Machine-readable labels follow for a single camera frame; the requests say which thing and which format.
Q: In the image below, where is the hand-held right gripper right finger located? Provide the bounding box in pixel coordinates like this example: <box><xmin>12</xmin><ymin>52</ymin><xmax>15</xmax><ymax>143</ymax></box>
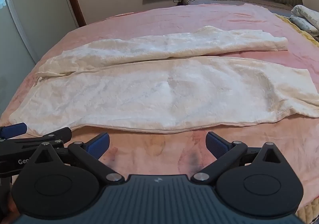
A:
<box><xmin>191</xmin><ymin>131</ymin><xmax>294</xmax><ymax>185</ymax></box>

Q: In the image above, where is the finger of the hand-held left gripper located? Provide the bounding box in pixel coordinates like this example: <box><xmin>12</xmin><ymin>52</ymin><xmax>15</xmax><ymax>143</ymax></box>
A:
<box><xmin>0</xmin><ymin>122</ymin><xmax>28</xmax><ymax>139</ymax></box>
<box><xmin>0</xmin><ymin>127</ymin><xmax>73</xmax><ymax>151</ymax></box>

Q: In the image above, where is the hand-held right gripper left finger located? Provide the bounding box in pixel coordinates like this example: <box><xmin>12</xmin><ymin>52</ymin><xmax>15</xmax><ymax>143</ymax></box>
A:
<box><xmin>22</xmin><ymin>132</ymin><xmax>125</xmax><ymax>185</ymax></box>

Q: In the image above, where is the cream white towel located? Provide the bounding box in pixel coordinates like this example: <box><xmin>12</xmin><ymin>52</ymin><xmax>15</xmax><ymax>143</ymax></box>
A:
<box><xmin>9</xmin><ymin>25</ymin><xmax>319</xmax><ymax>134</ymax></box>

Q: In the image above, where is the white flower-print wardrobe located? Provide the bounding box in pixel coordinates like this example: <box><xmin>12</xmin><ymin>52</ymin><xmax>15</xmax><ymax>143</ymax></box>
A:
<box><xmin>0</xmin><ymin>0</ymin><xmax>81</xmax><ymax>115</ymax></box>

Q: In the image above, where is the pink blanket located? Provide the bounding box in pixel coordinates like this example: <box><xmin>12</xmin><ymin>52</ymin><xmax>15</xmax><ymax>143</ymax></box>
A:
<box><xmin>0</xmin><ymin>3</ymin><xmax>319</xmax><ymax>206</ymax></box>

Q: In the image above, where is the grey pillow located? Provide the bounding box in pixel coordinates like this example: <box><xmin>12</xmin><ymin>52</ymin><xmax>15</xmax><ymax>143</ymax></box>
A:
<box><xmin>177</xmin><ymin>0</ymin><xmax>297</xmax><ymax>12</ymax></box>

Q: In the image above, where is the folded white printed cloth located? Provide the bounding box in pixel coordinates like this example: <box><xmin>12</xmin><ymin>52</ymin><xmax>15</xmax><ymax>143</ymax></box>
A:
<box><xmin>289</xmin><ymin>4</ymin><xmax>319</xmax><ymax>37</ymax></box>

